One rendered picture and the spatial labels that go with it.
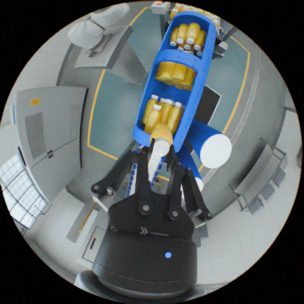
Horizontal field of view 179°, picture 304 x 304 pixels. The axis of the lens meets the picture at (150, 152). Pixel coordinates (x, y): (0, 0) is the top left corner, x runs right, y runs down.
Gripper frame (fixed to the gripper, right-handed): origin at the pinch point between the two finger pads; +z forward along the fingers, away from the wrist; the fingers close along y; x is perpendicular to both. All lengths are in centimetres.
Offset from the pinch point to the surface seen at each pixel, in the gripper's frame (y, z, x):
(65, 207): -274, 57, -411
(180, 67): -0.6, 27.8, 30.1
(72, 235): -32, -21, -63
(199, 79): 8.0, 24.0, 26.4
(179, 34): -7, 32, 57
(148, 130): -6.0, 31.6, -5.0
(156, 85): -10.7, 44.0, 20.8
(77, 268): -116, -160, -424
